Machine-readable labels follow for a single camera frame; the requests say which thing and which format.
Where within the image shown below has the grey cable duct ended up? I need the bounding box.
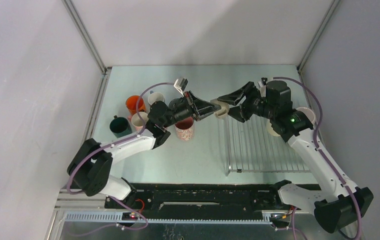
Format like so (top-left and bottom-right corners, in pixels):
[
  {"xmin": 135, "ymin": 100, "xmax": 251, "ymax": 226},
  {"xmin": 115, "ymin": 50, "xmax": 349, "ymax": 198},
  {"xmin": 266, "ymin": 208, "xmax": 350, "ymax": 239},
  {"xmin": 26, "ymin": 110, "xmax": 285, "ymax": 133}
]
[{"xmin": 64, "ymin": 211, "xmax": 272, "ymax": 224}]

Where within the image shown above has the dark green mug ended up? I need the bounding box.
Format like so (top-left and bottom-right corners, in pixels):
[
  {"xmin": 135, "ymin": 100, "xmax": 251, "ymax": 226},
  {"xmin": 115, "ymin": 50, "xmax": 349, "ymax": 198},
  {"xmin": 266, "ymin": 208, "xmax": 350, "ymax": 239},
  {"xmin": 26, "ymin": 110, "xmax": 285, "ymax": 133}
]
[{"xmin": 109, "ymin": 115, "xmax": 132, "ymax": 138}]

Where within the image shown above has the orange mug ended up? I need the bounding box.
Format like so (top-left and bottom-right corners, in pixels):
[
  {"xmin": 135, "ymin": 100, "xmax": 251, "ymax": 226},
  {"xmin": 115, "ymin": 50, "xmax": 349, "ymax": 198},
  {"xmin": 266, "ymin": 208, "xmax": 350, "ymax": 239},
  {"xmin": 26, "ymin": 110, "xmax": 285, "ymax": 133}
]
[{"xmin": 125, "ymin": 95, "xmax": 147, "ymax": 115}]

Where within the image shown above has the light blue mug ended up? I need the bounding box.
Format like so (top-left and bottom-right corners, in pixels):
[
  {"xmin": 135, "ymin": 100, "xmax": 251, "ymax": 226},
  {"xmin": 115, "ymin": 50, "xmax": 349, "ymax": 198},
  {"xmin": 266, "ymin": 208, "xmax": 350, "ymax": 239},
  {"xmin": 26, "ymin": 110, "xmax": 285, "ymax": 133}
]
[{"xmin": 147, "ymin": 90, "xmax": 165, "ymax": 106}]

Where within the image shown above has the grey black mug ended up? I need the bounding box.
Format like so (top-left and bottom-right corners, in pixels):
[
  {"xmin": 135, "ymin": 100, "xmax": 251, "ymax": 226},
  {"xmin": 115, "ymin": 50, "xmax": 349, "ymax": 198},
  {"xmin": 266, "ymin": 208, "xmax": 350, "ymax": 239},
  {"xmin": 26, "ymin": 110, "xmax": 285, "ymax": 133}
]
[{"xmin": 168, "ymin": 98, "xmax": 181, "ymax": 109}]

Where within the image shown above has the cream cup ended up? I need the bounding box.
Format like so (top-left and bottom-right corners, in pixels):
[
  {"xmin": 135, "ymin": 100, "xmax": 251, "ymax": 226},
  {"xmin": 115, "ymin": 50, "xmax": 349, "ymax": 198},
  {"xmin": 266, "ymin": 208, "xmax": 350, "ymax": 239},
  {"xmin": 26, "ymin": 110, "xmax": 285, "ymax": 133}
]
[{"xmin": 266, "ymin": 119, "xmax": 280, "ymax": 137}]

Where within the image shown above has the wire dish rack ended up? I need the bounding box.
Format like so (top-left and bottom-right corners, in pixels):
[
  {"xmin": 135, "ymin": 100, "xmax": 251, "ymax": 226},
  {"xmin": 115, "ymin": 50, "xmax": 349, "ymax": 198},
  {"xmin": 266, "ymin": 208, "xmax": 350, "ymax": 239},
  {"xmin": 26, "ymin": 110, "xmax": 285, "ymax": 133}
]
[{"xmin": 223, "ymin": 115, "xmax": 309, "ymax": 175}]

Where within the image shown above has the pink cup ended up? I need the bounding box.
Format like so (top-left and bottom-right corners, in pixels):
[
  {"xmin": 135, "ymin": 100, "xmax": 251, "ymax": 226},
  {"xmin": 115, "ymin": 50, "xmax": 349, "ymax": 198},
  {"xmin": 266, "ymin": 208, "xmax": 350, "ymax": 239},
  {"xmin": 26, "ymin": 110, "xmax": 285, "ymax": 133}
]
[{"xmin": 131, "ymin": 111, "xmax": 148, "ymax": 132}]

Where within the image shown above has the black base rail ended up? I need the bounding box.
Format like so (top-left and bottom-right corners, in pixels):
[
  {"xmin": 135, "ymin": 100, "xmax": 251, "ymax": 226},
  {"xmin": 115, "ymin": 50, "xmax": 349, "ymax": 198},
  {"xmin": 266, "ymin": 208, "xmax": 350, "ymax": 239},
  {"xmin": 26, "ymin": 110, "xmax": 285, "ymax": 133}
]
[{"xmin": 103, "ymin": 182, "xmax": 323, "ymax": 222}]

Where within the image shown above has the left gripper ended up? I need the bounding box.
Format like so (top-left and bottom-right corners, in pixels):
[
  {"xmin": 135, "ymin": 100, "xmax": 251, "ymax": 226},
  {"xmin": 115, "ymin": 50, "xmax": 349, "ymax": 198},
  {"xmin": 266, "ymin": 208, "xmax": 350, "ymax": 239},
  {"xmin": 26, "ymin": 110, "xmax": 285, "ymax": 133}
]
[{"xmin": 162, "ymin": 91, "xmax": 221, "ymax": 129}]

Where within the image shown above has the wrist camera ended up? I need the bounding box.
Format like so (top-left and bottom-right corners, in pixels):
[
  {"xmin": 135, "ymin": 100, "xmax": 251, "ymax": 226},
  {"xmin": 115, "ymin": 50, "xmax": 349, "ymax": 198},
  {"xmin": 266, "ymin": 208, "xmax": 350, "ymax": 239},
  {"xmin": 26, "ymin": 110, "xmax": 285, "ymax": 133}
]
[
  {"xmin": 258, "ymin": 77, "xmax": 269, "ymax": 98},
  {"xmin": 173, "ymin": 77, "xmax": 188, "ymax": 96}
]

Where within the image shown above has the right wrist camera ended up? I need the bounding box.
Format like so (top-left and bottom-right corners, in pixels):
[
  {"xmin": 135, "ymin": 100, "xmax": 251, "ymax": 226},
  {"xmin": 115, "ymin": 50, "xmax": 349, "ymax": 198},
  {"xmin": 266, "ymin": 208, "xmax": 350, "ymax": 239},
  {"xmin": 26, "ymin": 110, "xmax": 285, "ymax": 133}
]
[{"xmin": 258, "ymin": 77, "xmax": 269, "ymax": 98}]

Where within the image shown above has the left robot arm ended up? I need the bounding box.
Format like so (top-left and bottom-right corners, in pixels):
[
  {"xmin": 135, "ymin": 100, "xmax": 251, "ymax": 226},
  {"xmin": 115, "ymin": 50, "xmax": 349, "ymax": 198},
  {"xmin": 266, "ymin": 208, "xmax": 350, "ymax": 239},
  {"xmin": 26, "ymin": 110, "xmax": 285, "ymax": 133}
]
[{"xmin": 67, "ymin": 91, "xmax": 221, "ymax": 208}]

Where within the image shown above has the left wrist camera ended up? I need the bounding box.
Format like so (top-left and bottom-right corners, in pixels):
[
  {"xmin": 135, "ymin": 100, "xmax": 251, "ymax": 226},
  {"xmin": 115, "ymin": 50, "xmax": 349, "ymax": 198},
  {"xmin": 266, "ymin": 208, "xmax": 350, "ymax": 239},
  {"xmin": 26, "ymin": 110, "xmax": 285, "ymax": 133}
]
[{"xmin": 173, "ymin": 77, "xmax": 188, "ymax": 96}]

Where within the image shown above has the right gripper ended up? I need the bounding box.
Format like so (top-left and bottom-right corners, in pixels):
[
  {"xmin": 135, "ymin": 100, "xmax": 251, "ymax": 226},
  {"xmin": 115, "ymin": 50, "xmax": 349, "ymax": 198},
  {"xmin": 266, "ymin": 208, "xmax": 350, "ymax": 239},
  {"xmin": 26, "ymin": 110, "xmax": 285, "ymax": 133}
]
[{"xmin": 218, "ymin": 81, "xmax": 276, "ymax": 124}]

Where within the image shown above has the beige mug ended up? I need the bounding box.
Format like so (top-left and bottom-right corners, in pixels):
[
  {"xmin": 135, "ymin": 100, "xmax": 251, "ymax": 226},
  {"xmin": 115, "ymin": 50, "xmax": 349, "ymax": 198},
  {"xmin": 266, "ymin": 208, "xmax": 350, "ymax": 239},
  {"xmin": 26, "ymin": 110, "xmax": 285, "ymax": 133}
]
[{"xmin": 210, "ymin": 98, "xmax": 230, "ymax": 119}]

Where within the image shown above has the pink patterned mug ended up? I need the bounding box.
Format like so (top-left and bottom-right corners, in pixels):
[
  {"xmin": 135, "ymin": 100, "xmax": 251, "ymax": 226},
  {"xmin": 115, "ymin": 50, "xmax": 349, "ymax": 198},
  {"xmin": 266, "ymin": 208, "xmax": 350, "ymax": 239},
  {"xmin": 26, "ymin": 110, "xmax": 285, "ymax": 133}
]
[{"xmin": 174, "ymin": 117, "xmax": 194, "ymax": 141}]

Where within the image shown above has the white lilac mug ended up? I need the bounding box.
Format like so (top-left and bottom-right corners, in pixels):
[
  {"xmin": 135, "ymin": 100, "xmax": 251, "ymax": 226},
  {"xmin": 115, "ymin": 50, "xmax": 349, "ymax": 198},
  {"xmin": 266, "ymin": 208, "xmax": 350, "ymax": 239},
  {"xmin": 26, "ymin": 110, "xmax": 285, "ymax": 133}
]
[{"xmin": 296, "ymin": 106, "xmax": 317, "ymax": 125}]

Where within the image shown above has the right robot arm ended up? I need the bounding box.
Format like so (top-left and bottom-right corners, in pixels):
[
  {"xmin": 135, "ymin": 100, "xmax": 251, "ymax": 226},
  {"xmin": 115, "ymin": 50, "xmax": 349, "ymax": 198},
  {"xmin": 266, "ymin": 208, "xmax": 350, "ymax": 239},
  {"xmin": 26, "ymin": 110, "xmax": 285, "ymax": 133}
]
[{"xmin": 218, "ymin": 77, "xmax": 374, "ymax": 233}]

